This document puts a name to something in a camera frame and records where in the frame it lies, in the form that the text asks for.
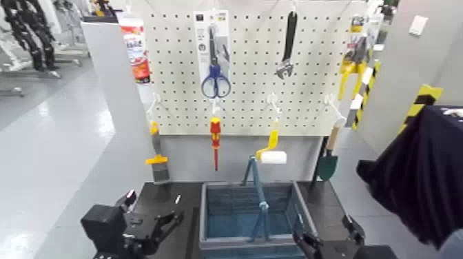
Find black pegboard support leg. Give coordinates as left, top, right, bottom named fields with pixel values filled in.
left=310, top=136, right=329, bottom=189

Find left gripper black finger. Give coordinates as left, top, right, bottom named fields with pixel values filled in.
left=154, top=211, right=185, bottom=236
left=143, top=233, right=165, bottom=256

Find black humanoid robot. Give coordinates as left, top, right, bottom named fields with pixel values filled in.
left=0, top=0, right=59, bottom=72

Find red and yellow screwdriver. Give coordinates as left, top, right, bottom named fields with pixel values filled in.
left=209, top=116, right=223, bottom=172

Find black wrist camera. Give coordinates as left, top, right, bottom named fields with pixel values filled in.
left=114, top=189, right=138, bottom=215
left=341, top=214, right=367, bottom=246

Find white wall plate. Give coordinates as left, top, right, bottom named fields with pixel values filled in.
left=409, top=14, right=430, bottom=37

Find yellow handled white paint roller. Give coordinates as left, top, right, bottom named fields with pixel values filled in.
left=255, top=129, right=288, bottom=166

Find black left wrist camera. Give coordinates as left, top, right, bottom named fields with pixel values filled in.
left=114, top=189, right=138, bottom=215

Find yellow pliers in package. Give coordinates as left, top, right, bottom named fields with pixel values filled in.
left=337, top=14, right=374, bottom=101

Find red and white package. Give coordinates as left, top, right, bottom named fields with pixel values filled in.
left=117, top=12, right=152, bottom=85

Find yellow black hazard striped post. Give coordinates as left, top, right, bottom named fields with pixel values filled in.
left=351, top=59, right=383, bottom=132
left=398, top=83, right=444, bottom=136

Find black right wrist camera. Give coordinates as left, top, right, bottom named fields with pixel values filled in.
left=341, top=214, right=367, bottom=246

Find dark navy cloth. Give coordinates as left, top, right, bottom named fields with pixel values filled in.
left=356, top=105, right=463, bottom=250

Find white metal robot stand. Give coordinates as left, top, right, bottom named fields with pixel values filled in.
left=53, top=0, right=92, bottom=68

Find blue grey plastic crate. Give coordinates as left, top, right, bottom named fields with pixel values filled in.
left=198, top=180, right=320, bottom=259

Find black handled adjustable wrench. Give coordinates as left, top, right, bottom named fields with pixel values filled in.
left=274, top=10, right=298, bottom=81

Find white pegboard panel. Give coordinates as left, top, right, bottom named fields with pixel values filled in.
left=143, top=0, right=367, bottom=138

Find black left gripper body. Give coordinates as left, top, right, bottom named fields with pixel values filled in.
left=121, top=212, right=163, bottom=259

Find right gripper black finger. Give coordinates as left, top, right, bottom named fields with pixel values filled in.
left=293, top=231, right=322, bottom=250
left=296, top=242, right=318, bottom=259

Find blue scissors in white package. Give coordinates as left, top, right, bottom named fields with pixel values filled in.
left=193, top=10, right=232, bottom=101

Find grey scraper with yellow guard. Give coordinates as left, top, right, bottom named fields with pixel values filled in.
left=145, top=121, right=171, bottom=184

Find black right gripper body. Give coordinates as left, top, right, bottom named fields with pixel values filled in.
left=318, top=241, right=362, bottom=259

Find green trowel with wooden handle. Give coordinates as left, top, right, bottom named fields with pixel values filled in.
left=317, top=124, right=343, bottom=182

